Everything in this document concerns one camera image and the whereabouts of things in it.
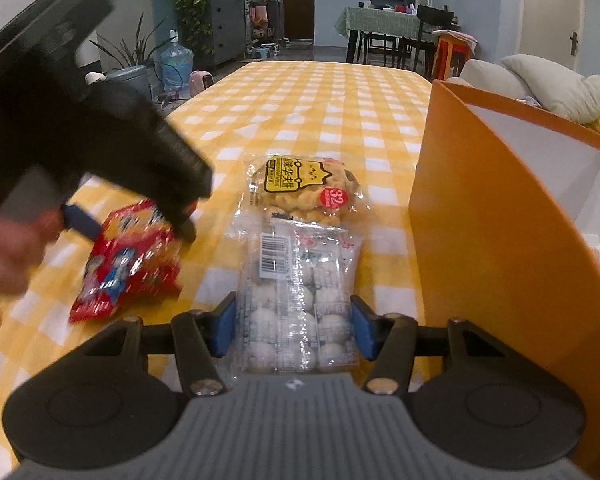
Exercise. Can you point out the small pink heater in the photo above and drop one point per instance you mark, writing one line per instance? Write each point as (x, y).
(201, 84)

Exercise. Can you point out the dining table with green cloth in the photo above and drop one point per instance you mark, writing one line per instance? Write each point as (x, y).
(375, 20)

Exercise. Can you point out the grey-green round pot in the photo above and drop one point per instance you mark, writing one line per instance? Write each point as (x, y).
(132, 85)

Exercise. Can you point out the clear packet of white balls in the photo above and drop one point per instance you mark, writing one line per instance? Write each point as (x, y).
(290, 300)

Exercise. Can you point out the beige cushion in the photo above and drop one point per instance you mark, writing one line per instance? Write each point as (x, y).
(560, 85)

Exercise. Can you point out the dark dining chair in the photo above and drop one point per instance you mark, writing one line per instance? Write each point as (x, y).
(380, 45)
(432, 20)

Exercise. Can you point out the bushy potted plant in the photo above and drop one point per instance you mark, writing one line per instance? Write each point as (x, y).
(192, 0)

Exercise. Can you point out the brown wooden door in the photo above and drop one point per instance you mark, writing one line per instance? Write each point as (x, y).
(298, 2)

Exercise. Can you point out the person's left hand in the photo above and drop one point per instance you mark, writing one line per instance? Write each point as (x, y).
(10, 255)

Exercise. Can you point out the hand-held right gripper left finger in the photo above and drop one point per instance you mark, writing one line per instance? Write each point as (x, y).
(225, 327)

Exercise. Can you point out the clear pastry packet yellow label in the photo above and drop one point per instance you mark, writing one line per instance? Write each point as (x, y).
(300, 185)

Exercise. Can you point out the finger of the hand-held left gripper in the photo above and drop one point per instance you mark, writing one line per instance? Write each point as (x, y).
(186, 225)
(82, 221)

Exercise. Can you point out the orange cardboard box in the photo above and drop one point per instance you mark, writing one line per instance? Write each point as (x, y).
(480, 240)

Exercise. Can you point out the blue water jug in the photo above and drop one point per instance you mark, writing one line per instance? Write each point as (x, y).
(176, 67)

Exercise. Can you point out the yellow checked tablecloth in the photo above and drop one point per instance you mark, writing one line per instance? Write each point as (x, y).
(330, 110)

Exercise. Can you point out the long-leaf green plant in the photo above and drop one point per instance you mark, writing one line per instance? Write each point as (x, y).
(130, 45)

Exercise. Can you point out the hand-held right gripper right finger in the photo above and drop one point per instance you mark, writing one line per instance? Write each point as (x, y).
(365, 330)

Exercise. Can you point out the orange stool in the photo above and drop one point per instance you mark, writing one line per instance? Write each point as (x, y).
(450, 52)

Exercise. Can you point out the red cartoon snack packet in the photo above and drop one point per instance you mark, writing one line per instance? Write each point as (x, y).
(125, 265)

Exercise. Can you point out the grey drawer cabinet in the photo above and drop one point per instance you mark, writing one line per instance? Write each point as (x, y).
(227, 25)

